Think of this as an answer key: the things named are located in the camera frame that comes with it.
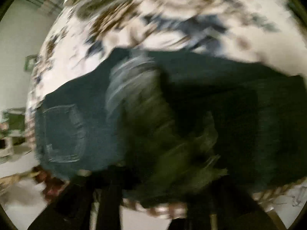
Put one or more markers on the green wall frame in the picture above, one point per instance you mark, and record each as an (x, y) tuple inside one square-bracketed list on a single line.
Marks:
[(30, 62)]

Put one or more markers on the green and white shelf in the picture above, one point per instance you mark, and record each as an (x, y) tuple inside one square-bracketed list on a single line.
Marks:
[(12, 127)]

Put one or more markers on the dark blue denim pants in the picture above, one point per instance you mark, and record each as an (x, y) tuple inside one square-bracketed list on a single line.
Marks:
[(215, 95)]

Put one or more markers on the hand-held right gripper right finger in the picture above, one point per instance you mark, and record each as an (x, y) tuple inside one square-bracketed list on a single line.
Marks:
[(225, 203)]

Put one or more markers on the white floral bed sheet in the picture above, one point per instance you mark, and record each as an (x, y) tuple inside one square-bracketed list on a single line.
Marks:
[(168, 16)]

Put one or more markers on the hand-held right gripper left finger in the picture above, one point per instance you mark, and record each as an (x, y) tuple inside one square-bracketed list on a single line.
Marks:
[(108, 196)]

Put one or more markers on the dark red cloth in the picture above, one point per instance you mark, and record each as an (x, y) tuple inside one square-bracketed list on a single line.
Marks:
[(51, 184)]

